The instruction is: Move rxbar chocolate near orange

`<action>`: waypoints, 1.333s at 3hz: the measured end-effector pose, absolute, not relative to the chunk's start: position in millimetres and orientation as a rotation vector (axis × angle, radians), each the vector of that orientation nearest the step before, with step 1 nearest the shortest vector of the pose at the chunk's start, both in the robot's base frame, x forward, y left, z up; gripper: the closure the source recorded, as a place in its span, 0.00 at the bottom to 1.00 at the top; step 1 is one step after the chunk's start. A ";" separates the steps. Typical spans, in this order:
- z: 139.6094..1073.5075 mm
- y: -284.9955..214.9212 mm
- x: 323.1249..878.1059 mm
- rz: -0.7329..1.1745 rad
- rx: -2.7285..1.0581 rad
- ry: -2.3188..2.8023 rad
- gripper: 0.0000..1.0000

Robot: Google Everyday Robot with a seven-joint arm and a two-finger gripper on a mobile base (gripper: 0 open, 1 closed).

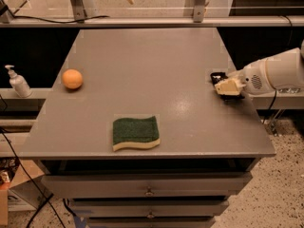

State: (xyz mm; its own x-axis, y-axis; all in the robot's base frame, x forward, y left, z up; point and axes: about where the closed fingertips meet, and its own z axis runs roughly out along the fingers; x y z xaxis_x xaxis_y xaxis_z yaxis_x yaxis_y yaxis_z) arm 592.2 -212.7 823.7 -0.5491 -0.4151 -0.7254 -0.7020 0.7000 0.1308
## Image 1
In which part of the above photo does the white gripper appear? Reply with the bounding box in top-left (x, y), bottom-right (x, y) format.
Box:
top-left (215, 60), bottom-right (274, 96)

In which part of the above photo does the black rxbar chocolate wrapper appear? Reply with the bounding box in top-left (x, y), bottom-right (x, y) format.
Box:
top-left (210, 72), bottom-right (244, 101)

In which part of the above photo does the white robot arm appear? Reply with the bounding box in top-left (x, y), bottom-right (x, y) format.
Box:
top-left (210, 47), bottom-right (304, 98)

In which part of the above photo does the grey drawer cabinet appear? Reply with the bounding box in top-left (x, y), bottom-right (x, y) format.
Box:
top-left (20, 28), bottom-right (275, 228)

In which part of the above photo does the green yellow sponge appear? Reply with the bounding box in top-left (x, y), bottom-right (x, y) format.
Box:
top-left (112, 116), bottom-right (161, 151)

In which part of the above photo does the top drawer silver knob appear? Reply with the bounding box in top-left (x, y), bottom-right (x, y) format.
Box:
top-left (145, 187), bottom-right (154, 197)

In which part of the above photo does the drawer silver knob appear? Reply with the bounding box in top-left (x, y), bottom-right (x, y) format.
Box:
top-left (145, 187), bottom-right (154, 197)
top-left (146, 211), bottom-right (155, 219)

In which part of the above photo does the orange fruit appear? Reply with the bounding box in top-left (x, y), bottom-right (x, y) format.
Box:
top-left (62, 69), bottom-right (83, 89)

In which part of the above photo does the white pump soap bottle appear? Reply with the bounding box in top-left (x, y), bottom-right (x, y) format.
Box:
top-left (5, 65), bottom-right (31, 98)

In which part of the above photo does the cardboard box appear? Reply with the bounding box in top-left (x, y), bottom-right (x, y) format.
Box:
top-left (0, 160), bottom-right (50, 225)

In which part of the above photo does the right metal bracket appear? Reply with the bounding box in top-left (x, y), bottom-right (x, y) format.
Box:
top-left (193, 0), bottom-right (206, 23)

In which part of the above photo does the metal bracket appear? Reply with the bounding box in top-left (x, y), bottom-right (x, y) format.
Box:
top-left (70, 0), bottom-right (86, 22)
top-left (193, 0), bottom-right (206, 23)

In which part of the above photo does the left metal bracket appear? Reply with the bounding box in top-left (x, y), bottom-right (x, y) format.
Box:
top-left (70, 0), bottom-right (86, 22)

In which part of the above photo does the black floor cable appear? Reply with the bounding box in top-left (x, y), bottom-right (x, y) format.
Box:
top-left (0, 93), bottom-right (67, 228)

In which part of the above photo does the black cable on ledge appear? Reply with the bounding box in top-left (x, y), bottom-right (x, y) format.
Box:
top-left (0, 3), bottom-right (110, 25)

